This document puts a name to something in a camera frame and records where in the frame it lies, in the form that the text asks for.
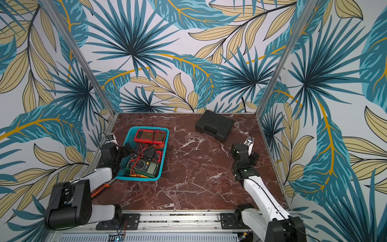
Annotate green multimeter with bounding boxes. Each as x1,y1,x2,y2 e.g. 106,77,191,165
125,159,160,178

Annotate yellow multimeter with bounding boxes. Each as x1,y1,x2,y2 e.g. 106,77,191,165
125,172,148,178

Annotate red multimeter face down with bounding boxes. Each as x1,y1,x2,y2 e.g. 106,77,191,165
134,129,166,145

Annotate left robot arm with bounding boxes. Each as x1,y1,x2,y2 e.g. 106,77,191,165
44,144,137,231

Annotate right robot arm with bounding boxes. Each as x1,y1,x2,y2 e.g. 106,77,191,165
230,144,307,242

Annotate teal plastic basket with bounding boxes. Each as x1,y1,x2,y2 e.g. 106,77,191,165
117,126,169,182

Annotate black plastic tool case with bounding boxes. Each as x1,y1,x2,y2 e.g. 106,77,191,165
195,110,235,142

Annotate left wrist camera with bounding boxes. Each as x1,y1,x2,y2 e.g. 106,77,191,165
105,134,118,145

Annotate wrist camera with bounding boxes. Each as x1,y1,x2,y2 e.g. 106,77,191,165
105,134,118,145
243,136,255,148

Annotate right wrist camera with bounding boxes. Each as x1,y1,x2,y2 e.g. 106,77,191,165
243,136,255,148

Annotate orange handled pliers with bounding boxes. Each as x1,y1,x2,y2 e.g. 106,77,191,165
91,184,109,198

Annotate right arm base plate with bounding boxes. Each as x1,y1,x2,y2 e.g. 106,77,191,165
218,213,245,229

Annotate aluminium front rail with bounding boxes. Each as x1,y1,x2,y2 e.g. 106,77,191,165
48,210,309,235

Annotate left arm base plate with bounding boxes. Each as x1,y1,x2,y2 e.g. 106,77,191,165
96,213,140,231

